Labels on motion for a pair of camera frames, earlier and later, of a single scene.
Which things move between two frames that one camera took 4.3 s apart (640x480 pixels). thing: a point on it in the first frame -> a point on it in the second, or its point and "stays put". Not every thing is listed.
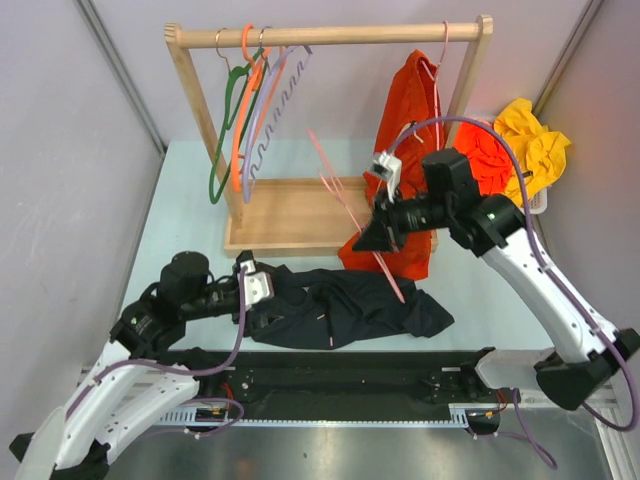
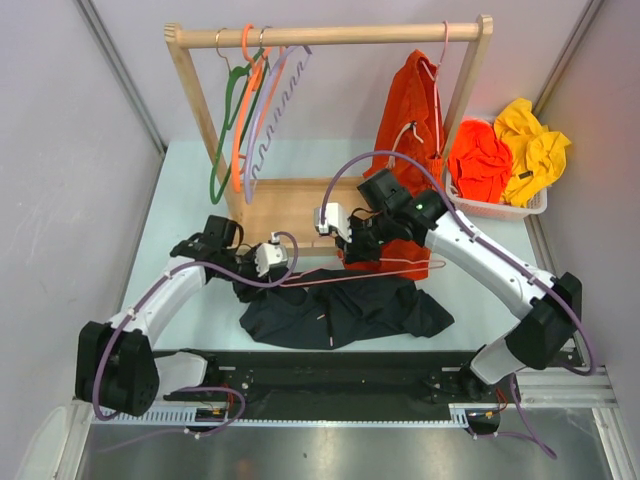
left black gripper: x=236 y=276 -> x=251 y=256
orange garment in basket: x=490 y=160 stays put
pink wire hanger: x=335 y=183 -> x=315 y=271
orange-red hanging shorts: x=413 y=123 stays put
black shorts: x=331 y=309 stays put
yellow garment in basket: x=539 y=152 stays put
